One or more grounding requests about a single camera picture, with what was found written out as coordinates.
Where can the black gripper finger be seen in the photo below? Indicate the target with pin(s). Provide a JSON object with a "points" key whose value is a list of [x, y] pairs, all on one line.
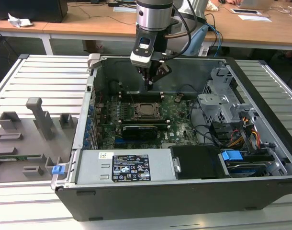
{"points": [[164, 71], [146, 76]]}

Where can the metal locking lever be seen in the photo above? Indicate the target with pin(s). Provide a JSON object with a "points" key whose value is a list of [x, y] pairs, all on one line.
{"points": [[131, 97]]}

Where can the silver CPU chip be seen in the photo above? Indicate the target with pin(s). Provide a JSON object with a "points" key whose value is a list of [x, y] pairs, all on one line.
{"points": [[148, 110]]}

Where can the CPU socket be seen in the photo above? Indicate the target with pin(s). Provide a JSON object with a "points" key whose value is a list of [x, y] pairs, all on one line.
{"points": [[135, 117]]}

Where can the blue expansion slot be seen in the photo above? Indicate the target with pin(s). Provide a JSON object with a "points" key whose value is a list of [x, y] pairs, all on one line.
{"points": [[119, 144]]}

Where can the round coin battery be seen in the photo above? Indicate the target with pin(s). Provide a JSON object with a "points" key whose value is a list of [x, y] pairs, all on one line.
{"points": [[177, 97]]}

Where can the pale blue teach pendant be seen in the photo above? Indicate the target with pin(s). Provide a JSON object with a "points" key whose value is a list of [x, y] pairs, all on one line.
{"points": [[196, 40]]}

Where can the green RAM stick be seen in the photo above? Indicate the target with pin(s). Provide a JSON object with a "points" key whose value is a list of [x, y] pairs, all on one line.
{"points": [[21, 157], [146, 124]]}

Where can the white paper sheet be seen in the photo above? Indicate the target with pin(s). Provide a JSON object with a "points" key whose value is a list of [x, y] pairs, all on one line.
{"points": [[124, 9], [254, 18]]}

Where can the grey case latch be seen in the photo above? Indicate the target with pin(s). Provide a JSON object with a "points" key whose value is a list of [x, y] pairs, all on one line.
{"points": [[94, 61]]}

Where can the black graphics card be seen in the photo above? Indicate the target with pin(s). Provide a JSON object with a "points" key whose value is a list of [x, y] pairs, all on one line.
{"points": [[140, 131]]}

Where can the green motherboard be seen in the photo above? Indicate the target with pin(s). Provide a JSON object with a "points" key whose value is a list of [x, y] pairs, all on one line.
{"points": [[182, 124]]}

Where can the silver drive cage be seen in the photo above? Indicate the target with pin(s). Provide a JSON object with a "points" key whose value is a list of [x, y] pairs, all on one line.
{"points": [[213, 100]]}

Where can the wooden desk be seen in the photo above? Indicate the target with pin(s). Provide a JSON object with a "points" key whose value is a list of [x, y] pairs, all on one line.
{"points": [[88, 26]]}

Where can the silver laptop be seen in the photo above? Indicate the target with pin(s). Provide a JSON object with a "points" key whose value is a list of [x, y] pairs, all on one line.
{"points": [[253, 3]]}

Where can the silver power supply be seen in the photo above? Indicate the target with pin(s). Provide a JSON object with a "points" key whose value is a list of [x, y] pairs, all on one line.
{"points": [[93, 167]]}

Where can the blue disk carrier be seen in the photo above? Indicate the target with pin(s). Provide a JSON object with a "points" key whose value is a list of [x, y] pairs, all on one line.
{"points": [[231, 158]]}

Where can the grey parts rack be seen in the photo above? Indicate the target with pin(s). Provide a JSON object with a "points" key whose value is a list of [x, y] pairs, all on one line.
{"points": [[55, 143]]}

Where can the black open PC case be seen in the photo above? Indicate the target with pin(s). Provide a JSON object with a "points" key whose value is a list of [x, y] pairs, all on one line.
{"points": [[160, 203]]}

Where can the blue case latch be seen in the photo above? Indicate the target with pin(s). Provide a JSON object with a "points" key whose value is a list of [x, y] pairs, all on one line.
{"points": [[58, 170]]}

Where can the black computer tower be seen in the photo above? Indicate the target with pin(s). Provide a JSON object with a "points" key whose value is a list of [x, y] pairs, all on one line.
{"points": [[28, 9]]}

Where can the crumpled white paper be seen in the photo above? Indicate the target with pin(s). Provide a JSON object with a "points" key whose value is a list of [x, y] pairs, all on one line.
{"points": [[19, 21]]}

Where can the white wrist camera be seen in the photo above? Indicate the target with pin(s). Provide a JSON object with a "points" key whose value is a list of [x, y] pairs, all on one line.
{"points": [[142, 58]]}

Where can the black plastic duct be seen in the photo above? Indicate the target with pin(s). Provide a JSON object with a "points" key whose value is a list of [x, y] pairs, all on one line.
{"points": [[196, 163]]}

